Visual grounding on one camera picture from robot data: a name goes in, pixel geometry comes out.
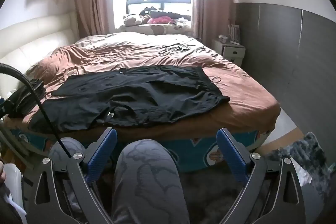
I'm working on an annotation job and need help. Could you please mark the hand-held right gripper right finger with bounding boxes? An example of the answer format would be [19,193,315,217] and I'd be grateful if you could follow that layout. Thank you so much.
[216,127,313,224]

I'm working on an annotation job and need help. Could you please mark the black pants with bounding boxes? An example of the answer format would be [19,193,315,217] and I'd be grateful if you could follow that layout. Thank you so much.
[31,65,231,132]

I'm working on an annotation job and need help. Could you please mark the black bag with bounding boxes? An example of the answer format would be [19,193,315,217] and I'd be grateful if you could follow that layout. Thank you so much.
[5,78,45,118]

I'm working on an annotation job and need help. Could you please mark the teal printed mattress sheet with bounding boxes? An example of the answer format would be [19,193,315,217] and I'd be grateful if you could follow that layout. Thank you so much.
[5,122,271,169]

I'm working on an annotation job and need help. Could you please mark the black plush toy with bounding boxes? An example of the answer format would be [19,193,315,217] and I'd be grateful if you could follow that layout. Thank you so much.
[139,6,158,18]

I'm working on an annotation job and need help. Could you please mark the dark folded cloth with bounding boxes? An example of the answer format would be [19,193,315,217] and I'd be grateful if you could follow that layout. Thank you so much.
[150,10,191,21]

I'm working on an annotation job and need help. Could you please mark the black cable tangle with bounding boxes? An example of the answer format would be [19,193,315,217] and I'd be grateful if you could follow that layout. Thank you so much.
[159,38,208,55]

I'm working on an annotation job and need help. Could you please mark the thick black cable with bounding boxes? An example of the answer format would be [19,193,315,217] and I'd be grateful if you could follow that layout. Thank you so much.
[0,63,72,159]

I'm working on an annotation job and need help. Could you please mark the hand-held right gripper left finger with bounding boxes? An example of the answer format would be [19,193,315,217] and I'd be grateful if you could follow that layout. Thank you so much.
[25,127,118,224]

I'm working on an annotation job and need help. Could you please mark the white padded headboard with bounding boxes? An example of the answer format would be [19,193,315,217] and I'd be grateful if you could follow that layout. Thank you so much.
[0,11,79,98]

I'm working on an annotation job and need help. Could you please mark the brown fleece blanket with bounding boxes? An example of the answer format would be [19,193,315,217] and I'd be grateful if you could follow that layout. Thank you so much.
[22,31,281,140]

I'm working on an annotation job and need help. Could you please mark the pale upright boxes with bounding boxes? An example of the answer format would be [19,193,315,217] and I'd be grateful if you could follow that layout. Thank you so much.
[227,25,240,43]

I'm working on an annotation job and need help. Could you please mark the brown white plush toy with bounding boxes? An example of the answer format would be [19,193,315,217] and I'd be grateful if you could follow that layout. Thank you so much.
[123,14,143,27]

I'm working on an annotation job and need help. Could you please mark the white nightstand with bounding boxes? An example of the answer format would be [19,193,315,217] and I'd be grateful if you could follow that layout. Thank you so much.
[212,39,246,67]

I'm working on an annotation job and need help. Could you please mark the pink plush toy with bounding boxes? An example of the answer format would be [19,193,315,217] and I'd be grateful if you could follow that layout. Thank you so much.
[147,17,172,25]

